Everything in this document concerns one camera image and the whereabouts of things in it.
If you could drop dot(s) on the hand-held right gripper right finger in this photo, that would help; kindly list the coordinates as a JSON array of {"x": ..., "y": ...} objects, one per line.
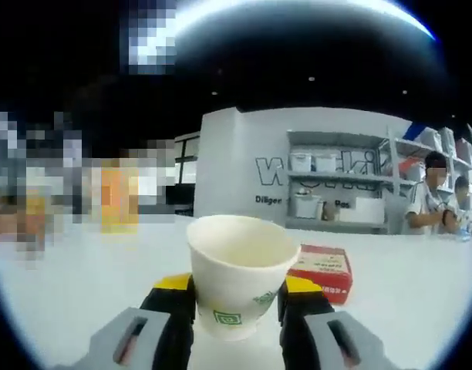
[{"x": 297, "y": 335}]

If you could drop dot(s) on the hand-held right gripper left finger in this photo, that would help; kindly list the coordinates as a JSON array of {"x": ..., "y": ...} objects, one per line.
[{"x": 170, "y": 331}]

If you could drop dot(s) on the white paper cup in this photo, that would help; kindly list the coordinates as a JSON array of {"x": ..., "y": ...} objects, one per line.
[{"x": 236, "y": 285}]

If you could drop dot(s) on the red flat box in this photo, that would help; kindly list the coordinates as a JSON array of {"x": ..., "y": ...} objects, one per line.
[{"x": 324, "y": 270}]

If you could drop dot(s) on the white storage bin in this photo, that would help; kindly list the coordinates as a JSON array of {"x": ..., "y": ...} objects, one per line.
[
  {"x": 308, "y": 206},
  {"x": 325, "y": 163},
  {"x": 301, "y": 161}
]

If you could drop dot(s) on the white cardboard box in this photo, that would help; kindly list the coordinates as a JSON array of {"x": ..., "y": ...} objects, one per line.
[{"x": 362, "y": 210}]

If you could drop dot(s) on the grey metal shelving rack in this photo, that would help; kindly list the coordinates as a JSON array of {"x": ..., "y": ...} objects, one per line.
[
  {"x": 336, "y": 177},
  {"x": 413, "y": 146}
]

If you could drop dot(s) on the clear water bottle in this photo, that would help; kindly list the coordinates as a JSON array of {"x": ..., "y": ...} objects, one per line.
[{"x": 464, "y": 234}]

